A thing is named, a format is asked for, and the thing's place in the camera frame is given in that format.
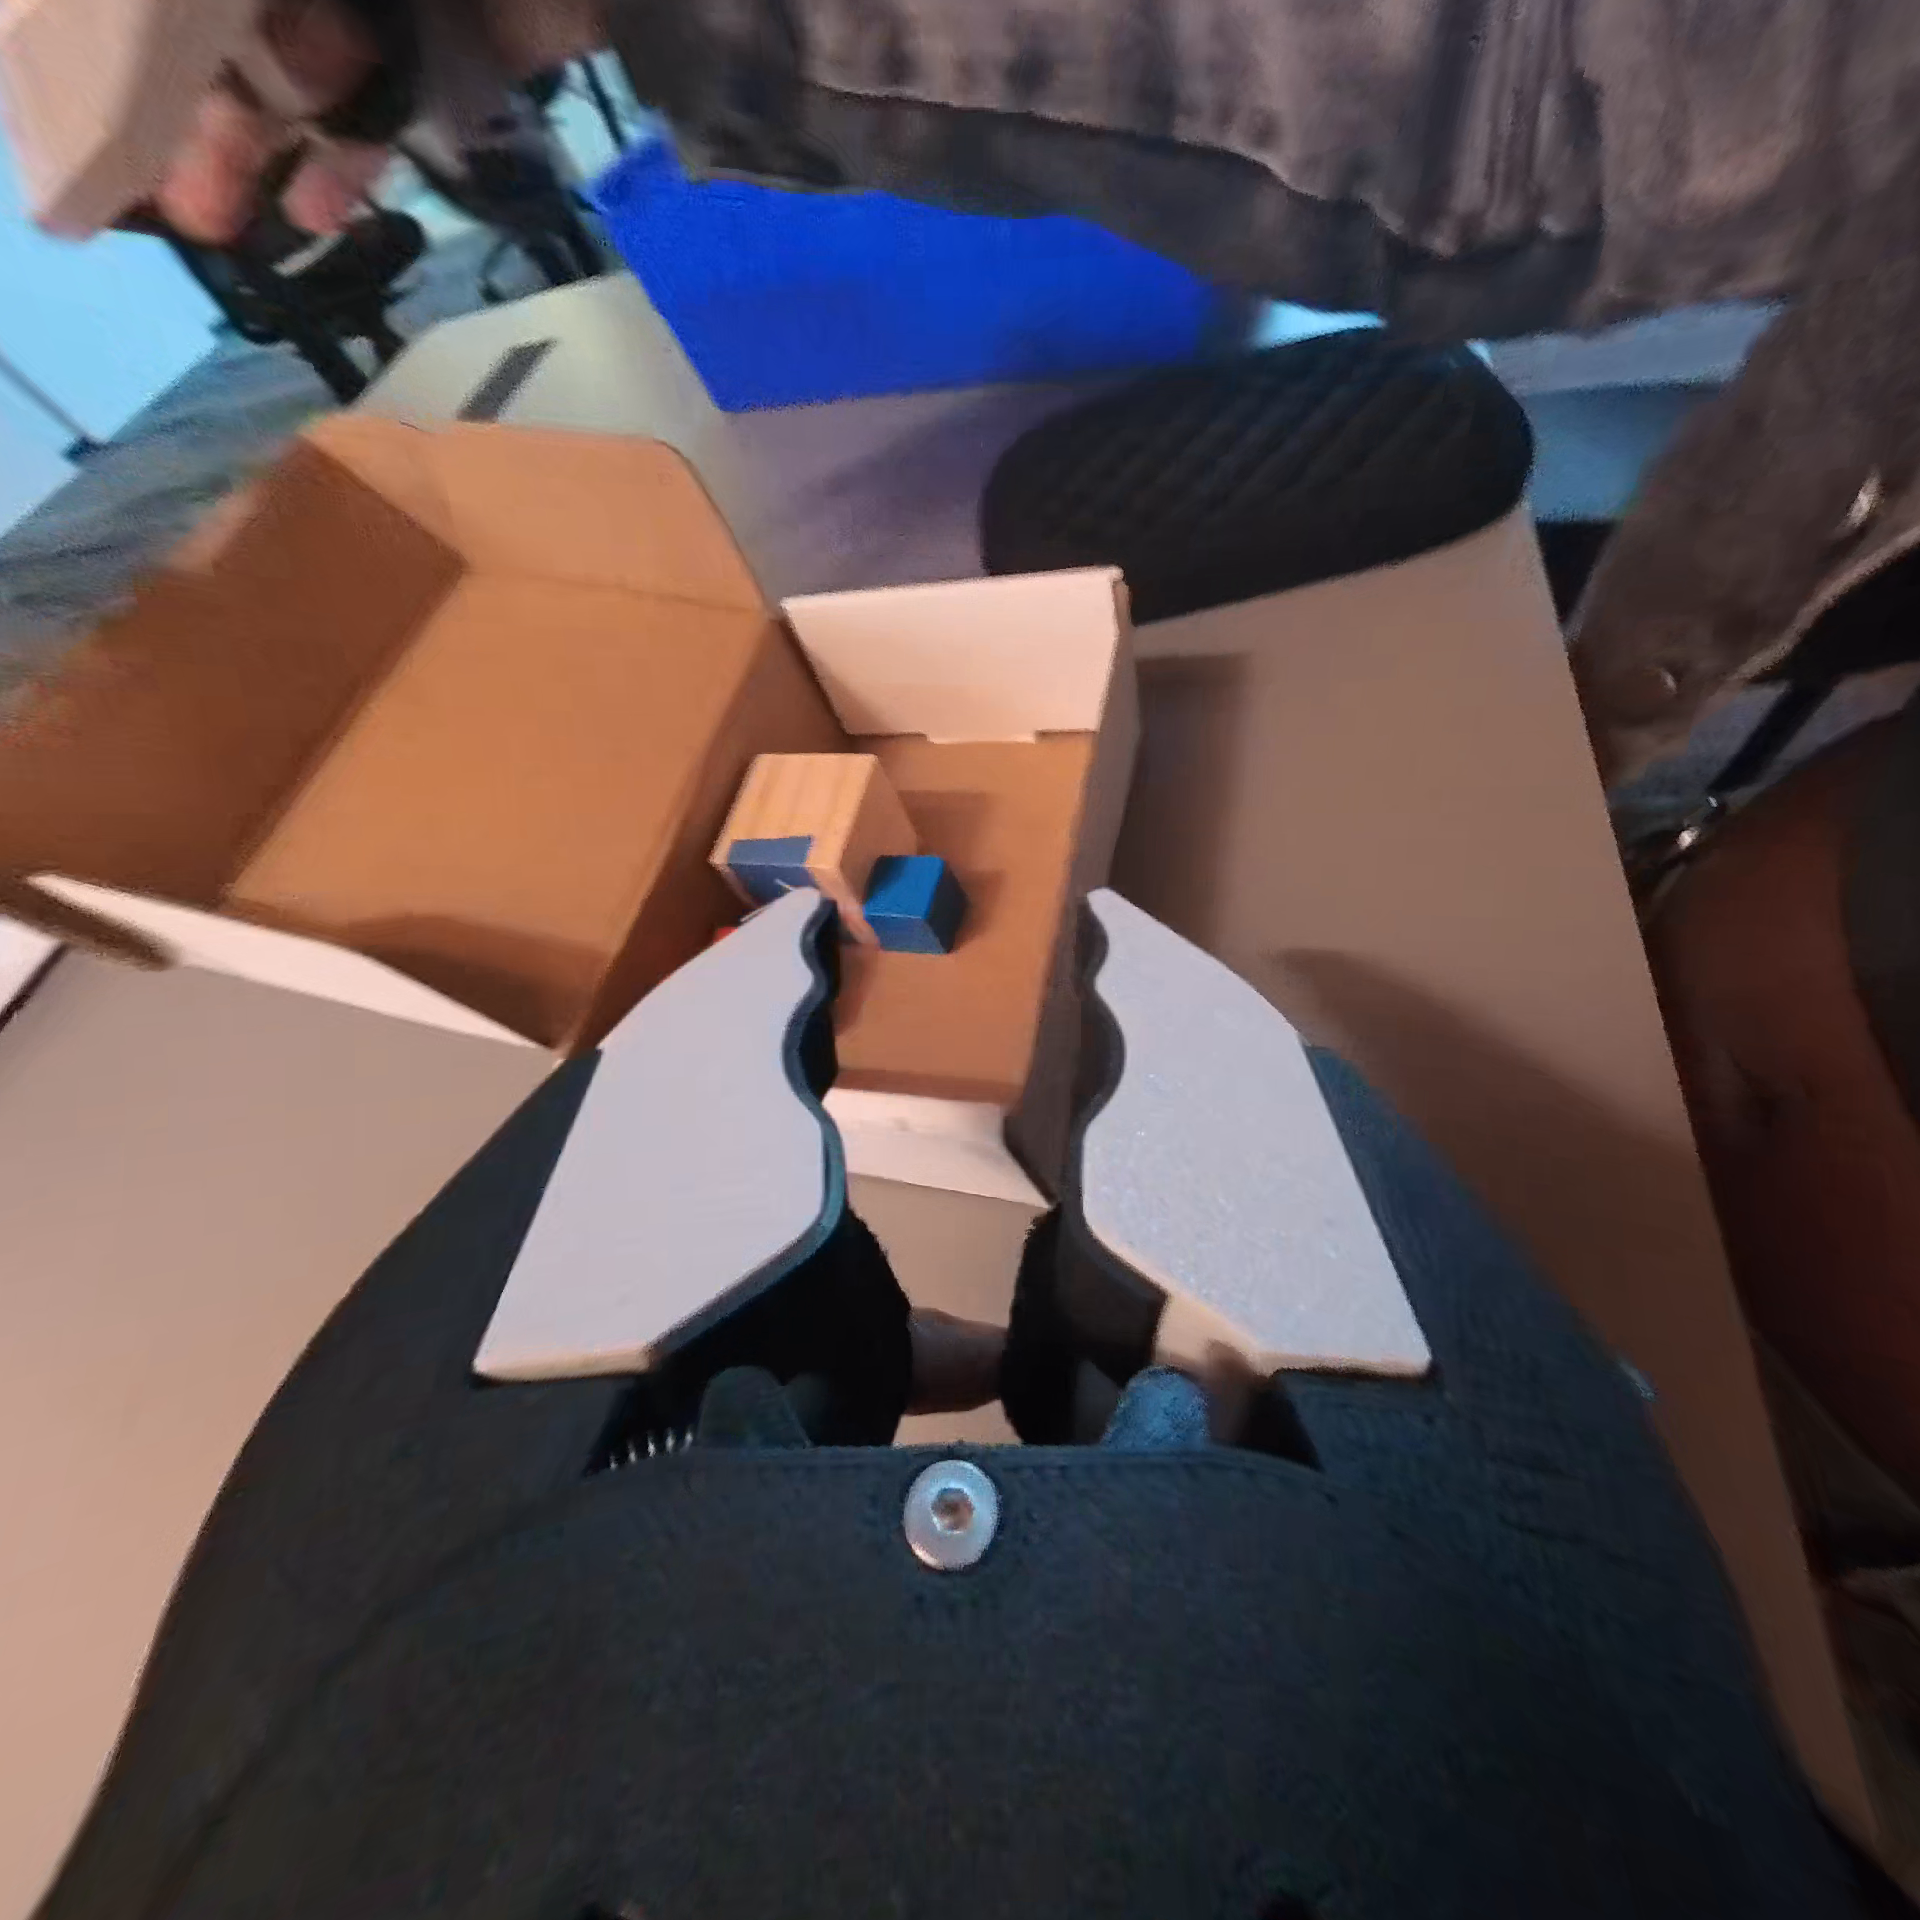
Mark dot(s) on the person's dark jacket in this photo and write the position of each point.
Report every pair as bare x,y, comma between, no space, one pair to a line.
1725,378

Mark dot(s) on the white cardboard box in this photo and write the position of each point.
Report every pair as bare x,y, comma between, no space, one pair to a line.
492,752

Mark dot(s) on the blue plastic bin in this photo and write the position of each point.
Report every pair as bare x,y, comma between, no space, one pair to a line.
901,303

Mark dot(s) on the black oval ribbed pad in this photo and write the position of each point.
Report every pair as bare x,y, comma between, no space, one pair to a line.
1263,466

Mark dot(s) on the person's left hand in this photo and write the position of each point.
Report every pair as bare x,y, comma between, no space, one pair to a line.
956,1363

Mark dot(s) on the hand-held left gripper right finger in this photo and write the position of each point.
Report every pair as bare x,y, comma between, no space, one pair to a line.
1229,1185

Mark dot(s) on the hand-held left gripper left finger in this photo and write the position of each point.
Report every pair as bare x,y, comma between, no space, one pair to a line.
674,1167

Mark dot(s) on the grey desk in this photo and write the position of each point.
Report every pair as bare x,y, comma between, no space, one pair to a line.
1423,903

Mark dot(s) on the person's right forearm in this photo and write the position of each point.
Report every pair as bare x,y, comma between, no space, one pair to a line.
1050,93

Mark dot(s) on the person's right hand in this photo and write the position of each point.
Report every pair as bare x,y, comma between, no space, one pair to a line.
285,164

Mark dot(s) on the wooden cube with blue tape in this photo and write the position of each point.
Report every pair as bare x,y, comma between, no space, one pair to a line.
802,811

